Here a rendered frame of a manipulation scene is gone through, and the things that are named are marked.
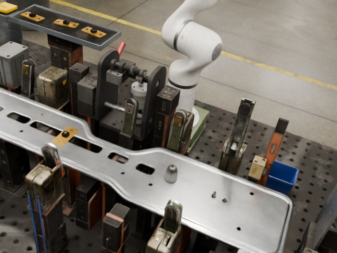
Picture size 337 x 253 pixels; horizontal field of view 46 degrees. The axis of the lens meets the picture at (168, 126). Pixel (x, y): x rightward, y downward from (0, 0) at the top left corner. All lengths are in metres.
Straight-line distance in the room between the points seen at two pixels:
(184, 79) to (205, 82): 1.97
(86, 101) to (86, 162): 0.26
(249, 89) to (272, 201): 2.43
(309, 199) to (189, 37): 0.75
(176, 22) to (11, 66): 0.57
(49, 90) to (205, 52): 0.53
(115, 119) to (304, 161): 0.84
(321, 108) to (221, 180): 2.50
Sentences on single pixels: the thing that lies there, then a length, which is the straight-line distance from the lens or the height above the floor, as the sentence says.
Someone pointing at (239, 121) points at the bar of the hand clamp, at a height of 1.15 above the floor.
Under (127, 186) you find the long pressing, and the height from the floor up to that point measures 1.00.
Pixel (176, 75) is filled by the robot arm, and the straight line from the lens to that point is 1.47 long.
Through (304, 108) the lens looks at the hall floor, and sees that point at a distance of 3.45.
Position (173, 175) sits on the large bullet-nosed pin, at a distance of 1.05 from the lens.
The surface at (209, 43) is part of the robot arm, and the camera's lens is 1.37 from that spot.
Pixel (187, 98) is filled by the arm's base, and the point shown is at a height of 0.92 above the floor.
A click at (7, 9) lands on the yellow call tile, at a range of 1.58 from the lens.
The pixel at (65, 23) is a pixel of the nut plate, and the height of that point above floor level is 1.16.
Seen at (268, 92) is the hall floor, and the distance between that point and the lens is 3.50.
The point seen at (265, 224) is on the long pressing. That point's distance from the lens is 1.04.
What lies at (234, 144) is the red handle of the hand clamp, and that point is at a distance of 1.12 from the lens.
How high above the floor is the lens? 1.77
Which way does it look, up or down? 38 degrees down
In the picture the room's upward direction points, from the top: 8 degrees clockwise
